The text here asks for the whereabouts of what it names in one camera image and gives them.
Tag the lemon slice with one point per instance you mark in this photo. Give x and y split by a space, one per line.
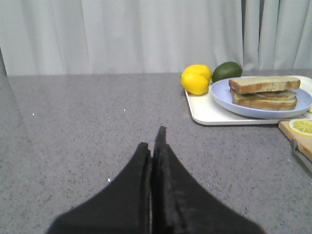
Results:
301 126

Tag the white curtain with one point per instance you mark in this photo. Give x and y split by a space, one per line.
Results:
53 37

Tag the bread slice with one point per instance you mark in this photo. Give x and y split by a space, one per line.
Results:
264 84
252 101

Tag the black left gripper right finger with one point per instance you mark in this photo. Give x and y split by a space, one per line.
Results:
180 205

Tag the green lime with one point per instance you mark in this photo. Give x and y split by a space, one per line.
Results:
228 69

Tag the fried egg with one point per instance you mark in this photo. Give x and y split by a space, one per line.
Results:
278 95

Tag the light blue round plate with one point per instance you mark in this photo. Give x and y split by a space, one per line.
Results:
222 95

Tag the wooden cutting board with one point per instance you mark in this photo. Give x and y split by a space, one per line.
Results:
304 142

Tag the yellow lemon rear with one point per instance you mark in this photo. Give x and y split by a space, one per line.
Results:
200 69

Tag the white rectangular tray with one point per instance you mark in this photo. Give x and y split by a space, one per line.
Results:
206 111

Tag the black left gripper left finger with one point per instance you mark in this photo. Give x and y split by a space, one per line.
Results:
122 207

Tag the yellow lemon front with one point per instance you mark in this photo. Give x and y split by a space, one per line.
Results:
194 83

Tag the yellow lemon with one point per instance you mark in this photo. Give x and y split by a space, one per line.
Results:
194 83
200 69

